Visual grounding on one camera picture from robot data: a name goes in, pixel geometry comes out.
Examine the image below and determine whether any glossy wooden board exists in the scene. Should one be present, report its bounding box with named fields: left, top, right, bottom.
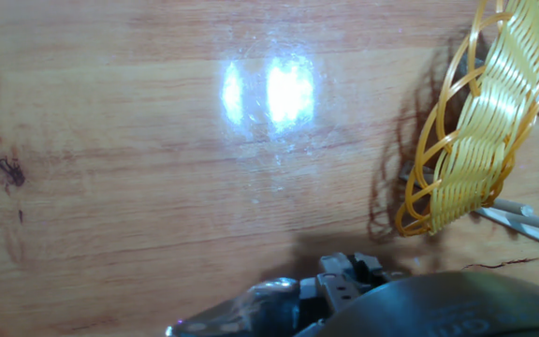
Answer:
left=0, top=0, right=539, bottom=337

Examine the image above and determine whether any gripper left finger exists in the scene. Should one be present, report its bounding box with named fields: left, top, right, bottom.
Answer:
left=297, top=252, right=362, bottom=313

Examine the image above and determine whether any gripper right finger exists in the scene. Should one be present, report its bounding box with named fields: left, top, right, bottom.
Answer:
left=353, top=251, right=393, bottom=294

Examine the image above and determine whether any yellow woven plastic dish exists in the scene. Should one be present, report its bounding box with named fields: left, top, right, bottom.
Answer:
left=394, top=0, right=539, bottom=238

